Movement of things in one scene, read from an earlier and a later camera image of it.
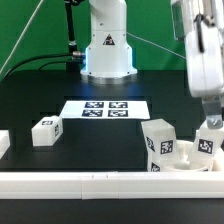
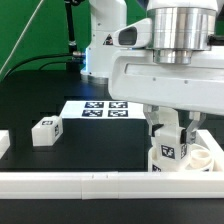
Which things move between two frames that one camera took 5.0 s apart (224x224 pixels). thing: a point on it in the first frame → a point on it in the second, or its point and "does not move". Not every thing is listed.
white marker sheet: [105, 110] does not move
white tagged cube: [47, 131] does not move
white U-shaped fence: [97, 185] does not move
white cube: [206, 145] → [170, 139]
